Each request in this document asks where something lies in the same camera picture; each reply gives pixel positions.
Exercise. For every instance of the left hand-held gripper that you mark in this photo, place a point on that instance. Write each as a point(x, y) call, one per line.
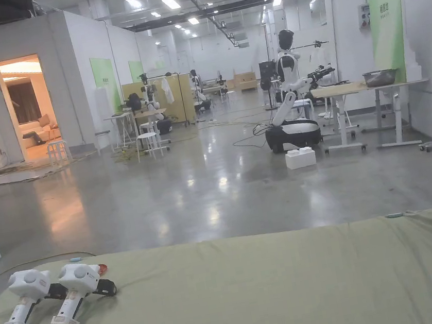
point(22, 294)

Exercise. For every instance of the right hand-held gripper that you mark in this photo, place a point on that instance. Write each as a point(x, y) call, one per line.
point(74, 285)

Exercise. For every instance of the small red round object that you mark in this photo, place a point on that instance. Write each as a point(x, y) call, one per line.
point(102, 268)

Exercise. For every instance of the teal sheet clip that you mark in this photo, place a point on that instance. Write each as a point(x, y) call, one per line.
point(75, 260)
point(395, 215)

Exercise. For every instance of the bed with pale green sheet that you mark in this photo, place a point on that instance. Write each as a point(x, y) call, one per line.
point(265, 299)

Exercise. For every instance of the beige sofa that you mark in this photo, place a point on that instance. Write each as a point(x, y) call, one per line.
point(40, 128)

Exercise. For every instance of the white and black humanoid robot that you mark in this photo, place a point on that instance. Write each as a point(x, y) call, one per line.
point(200, 93)
point(293, 115)
point(152, 106)

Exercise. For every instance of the hanging white garment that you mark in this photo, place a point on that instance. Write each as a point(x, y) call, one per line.
point(166, 89)

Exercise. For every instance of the white foam box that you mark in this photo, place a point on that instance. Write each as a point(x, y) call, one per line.
point(301, 158)

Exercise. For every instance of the wooden carton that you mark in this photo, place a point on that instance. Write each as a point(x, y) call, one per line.
point(245, 80)

